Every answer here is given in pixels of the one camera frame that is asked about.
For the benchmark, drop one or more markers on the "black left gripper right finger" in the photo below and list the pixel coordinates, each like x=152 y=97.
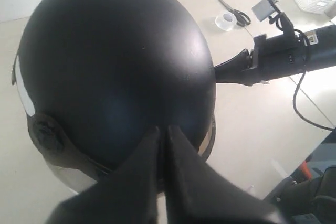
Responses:
x=195 y=193

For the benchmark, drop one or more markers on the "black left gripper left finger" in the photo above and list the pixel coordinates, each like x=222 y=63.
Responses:
x=128 y=195

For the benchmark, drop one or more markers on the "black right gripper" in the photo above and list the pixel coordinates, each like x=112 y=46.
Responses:
x=272 y=58

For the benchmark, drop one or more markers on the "black motorcycle helmet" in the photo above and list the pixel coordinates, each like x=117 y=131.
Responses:
x=94 y=75

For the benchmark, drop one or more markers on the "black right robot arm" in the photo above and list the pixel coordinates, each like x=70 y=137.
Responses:
x=322 y=48

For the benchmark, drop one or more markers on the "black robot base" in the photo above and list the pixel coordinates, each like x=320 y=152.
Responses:
x=308 y=194

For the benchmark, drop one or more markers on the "clear tape roll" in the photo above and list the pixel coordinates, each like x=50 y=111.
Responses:
x=226 y=21

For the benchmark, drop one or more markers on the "black handled scissors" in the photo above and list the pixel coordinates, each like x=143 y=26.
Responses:
x=242 y=18

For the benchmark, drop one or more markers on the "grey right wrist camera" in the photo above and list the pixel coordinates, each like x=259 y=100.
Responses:
x=265 y=8

